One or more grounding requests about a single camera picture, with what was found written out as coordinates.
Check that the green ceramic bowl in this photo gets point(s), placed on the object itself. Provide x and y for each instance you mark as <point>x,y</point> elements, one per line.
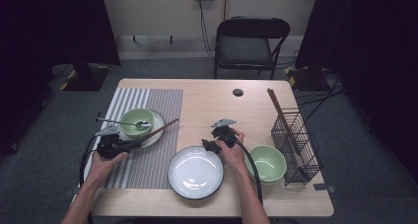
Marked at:
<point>271,163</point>
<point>272,183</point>
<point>131,117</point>

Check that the person's left hand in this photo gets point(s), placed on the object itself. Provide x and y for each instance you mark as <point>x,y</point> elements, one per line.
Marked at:
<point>102,169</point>

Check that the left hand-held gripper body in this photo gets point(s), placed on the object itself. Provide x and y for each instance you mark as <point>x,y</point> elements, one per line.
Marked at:
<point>111,146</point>

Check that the black stand base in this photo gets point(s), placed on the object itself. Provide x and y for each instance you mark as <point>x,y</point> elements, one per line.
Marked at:
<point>83,79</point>
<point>309,81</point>

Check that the black curtain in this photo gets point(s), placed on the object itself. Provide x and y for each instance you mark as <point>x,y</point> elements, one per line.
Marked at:
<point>378,36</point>
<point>49,26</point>

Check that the metal spoon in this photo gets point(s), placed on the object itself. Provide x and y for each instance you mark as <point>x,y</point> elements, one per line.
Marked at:
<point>143,123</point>

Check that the short black strip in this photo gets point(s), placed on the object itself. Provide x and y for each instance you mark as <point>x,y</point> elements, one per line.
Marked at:
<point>98,114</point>

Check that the grey striped placemat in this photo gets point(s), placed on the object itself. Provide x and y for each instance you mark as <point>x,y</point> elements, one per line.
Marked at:
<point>157,99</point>

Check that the person's right hand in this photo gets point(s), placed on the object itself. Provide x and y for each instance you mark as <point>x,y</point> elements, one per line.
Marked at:
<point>235,156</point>

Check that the black folding chair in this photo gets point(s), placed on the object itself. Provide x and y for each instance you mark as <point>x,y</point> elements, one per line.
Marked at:
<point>249,28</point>

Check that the brown wooden chopstick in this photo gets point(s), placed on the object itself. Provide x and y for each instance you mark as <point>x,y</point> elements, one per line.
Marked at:
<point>275,102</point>
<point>164,127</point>

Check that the white plate black rim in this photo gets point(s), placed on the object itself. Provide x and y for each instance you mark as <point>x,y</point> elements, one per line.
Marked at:
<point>195,174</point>
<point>159,123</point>

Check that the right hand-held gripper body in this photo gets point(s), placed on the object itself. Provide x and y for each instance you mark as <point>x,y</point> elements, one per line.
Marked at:
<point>225,135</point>

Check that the round black table grommet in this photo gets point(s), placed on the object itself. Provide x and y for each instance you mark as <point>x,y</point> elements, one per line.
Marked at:
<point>238,92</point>

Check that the grey tape piece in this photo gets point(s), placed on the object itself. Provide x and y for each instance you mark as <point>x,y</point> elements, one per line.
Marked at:
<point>70,192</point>
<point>323,187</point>

